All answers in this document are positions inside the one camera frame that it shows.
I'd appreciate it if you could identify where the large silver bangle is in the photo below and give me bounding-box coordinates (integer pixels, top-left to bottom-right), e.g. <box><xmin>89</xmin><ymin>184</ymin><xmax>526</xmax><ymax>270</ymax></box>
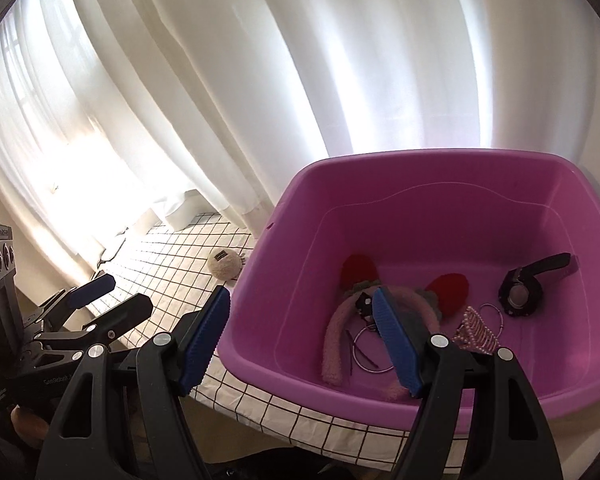
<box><xmin>352</xmin><ymin>324</ymin><xmax>397</xmax><ymax>374</ymax></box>

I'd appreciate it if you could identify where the pink fluffy red-eared headband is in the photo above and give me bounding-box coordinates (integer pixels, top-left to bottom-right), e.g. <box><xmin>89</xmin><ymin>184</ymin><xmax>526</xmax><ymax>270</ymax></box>
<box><xmin>321</xmin><ymin>254</ymin><xmax>471</xmax><ymax>402</ymax></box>

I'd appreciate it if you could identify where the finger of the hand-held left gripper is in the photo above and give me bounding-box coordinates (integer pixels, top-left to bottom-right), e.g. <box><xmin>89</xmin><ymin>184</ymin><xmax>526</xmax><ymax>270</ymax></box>
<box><xmin>32</xmin><ymin>294</ymin><xmax>154</xmax><ymax>348</ymax></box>
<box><xmin>32</xmin><ymin>274</ymin><xmax>117</xmax><ymax>331</ymax></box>

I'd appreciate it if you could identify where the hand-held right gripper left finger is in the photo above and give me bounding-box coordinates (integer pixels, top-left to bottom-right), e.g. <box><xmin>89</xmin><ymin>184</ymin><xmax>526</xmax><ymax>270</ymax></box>
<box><xmin>35</xmin><ymin>286</ymin><xmax>231</xmax><ymax>480</ymax></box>

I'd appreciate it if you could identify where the beige fluffy hair clip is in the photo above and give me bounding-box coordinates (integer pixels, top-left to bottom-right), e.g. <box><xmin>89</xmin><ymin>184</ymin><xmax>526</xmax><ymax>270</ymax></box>
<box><xmin>207</xmin><ymin>247</ymin><xmax>244</xmax><ymax>281</ymax></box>

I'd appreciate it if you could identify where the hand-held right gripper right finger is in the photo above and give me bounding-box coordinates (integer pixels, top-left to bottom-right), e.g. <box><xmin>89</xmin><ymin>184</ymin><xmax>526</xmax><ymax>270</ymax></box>
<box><xmin>371</xmin><ymin>287</ymin><xmax>563</xmax><ymax>480</ymax></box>

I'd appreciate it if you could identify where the pink plastic basin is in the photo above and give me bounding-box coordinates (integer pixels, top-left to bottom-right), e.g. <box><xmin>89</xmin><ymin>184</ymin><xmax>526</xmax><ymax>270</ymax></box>
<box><xmin>217</xmin><ymin>147</ymin><xmax>600</xmax><ymax>436</ymax></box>

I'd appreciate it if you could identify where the person's left hand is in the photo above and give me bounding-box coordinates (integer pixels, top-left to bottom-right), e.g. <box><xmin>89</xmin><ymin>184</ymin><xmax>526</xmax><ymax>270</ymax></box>
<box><xmin>11</xmin><ymin>406</ymin><xmax>46</xmax><ymax>448</ymax></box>

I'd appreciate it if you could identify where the white grid-patterned bedsheet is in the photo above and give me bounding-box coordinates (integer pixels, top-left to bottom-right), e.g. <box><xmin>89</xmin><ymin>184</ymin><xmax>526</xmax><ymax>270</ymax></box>
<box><xmin>96</xmin><ymin>211</ymin><xmax>473</xmax><ymax>463</ymax></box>

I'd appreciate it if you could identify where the dark snap hair clip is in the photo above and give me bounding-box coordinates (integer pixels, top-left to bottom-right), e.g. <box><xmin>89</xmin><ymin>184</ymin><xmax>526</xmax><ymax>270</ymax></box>
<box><xmin>354</xmin><ymin>346</ymin><xmax>382</xmax><ymax>369</ymax></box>

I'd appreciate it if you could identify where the black wristwatch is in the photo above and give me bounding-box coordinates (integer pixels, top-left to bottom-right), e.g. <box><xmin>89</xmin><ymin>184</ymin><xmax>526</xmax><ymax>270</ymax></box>
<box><xmin>497</xmin><ymin>253</ymin><xmax>574</xmax><ymax>319</ymax></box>

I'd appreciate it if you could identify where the pearl claw hair clip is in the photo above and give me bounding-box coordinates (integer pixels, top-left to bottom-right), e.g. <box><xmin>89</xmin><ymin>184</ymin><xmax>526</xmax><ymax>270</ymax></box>
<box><xmin>452</xmin><ymin>306</ymin><xmax>501</xmax><ymax>358</ymax></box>

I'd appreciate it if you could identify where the white curtain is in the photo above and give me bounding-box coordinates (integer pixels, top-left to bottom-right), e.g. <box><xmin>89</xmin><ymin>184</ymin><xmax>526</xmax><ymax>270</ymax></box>
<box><xmin>0</xmin><ymin>0</ymin><xmax>600</xmax><ymax>268</ymax></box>

